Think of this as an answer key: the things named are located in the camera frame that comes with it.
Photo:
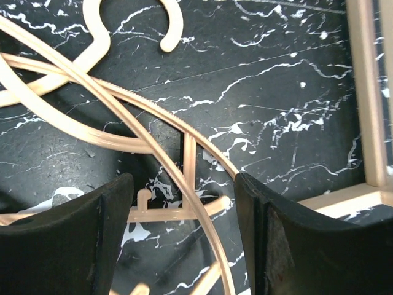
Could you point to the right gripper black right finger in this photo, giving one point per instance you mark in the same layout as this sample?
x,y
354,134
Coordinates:
x,y
291,249

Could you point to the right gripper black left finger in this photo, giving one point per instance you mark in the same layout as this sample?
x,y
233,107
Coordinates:
x,y
70,249

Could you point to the wooden garment rack frame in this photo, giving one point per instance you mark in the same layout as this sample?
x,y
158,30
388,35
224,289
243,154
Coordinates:
x,y
377,188

